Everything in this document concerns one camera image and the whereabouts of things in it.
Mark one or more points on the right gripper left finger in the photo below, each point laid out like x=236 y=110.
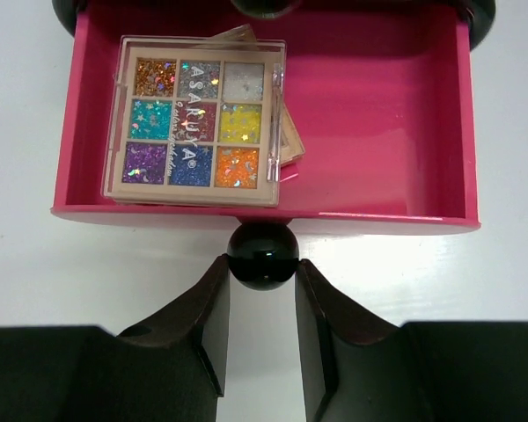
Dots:
x=171 y=366

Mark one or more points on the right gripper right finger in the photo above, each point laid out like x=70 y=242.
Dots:
x=358 y=367

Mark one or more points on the peach eyeshadow palette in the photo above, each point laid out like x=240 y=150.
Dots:
x=292 y=147

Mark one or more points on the colourful eyeshadow palette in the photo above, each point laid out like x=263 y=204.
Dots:
x=196 y=122

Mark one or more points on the black drawer cabinet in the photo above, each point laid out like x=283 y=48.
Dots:
x=484 y=17

